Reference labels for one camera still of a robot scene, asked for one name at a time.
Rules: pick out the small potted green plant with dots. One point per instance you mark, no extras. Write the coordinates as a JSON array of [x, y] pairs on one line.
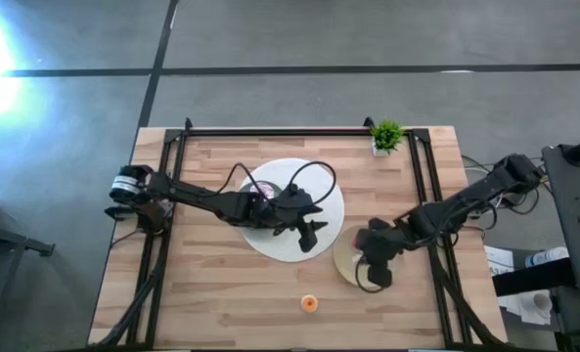
[[387, 137]]

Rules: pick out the beige round plate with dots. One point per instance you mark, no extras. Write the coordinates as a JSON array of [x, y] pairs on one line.
[[343, 264]]

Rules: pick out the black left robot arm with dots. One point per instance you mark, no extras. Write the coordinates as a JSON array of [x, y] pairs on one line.
[[196, 195]]

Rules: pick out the black bar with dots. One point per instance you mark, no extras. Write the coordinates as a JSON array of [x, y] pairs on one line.
[[534, 278]]

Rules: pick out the small yellow iced donut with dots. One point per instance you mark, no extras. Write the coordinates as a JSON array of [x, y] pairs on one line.
[[305, 306]]

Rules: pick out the black equipment stand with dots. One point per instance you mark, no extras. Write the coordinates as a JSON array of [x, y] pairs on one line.
[[578, 205]]

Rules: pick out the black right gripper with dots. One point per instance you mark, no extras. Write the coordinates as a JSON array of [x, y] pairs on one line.
[[380, 242]]

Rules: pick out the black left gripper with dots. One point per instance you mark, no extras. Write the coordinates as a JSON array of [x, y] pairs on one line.
[[294, 205]]

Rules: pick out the white printed papers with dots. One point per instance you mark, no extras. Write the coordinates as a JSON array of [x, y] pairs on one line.
[[499, 259]]

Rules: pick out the teal round plate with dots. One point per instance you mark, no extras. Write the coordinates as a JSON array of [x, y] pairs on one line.
[[246, 189]]

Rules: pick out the white round placemat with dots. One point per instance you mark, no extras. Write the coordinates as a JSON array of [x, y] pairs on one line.
[[289, 247]]

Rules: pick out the black metal table frame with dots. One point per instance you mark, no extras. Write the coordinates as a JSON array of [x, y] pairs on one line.
[[294, 132]]

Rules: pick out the grey metal cart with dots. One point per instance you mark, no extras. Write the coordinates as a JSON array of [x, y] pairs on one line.
[[6, 239]]

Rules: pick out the white plastic bottle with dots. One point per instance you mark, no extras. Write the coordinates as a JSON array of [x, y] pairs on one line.
[[546, 256]]

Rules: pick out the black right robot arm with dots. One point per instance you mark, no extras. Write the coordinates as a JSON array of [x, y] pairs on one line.
[[465, 200]]

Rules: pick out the white paper cup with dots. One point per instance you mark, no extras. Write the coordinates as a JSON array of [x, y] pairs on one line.
[[541, 303]]

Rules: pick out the large lilac iced donut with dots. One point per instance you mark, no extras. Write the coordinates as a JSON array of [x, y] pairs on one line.
[[266, 189]]

